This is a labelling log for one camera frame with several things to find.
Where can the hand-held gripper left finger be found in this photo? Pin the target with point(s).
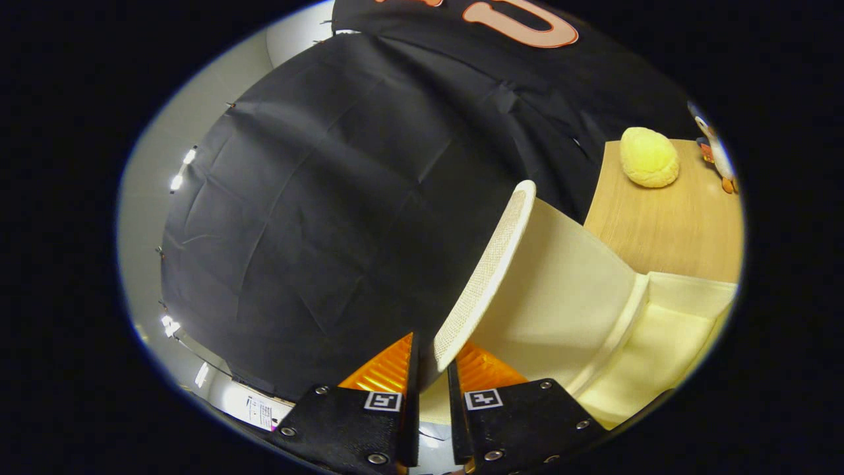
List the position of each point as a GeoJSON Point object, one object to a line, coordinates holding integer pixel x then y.
{"type": "Point", "coordinates": [412, 409]}

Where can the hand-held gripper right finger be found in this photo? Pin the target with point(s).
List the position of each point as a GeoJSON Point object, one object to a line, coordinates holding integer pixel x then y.
{"type": "Point", "coordinates": [459, 422]}

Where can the cream fabric storage box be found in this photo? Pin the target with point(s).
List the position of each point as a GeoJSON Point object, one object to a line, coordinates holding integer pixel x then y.
{"type": "Point", "coordinates": [560, 290]}

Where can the white labelled panel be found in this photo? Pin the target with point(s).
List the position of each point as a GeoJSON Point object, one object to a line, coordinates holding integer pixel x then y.
{"type": "Point", "coordinates": [260, 410]}

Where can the black backdrop cloth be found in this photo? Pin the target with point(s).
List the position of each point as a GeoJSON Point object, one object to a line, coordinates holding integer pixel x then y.
{"type": "Point", "coordinates": [330, 198]}

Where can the yellow plush bun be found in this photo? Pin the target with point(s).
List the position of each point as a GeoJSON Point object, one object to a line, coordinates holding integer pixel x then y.
{"type": "Point", "coordinates": [649, 158]}

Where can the plush penguin toy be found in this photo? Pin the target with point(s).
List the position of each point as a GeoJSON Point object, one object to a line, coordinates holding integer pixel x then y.
{"type": "Point", "coordinates": [719, 155]}

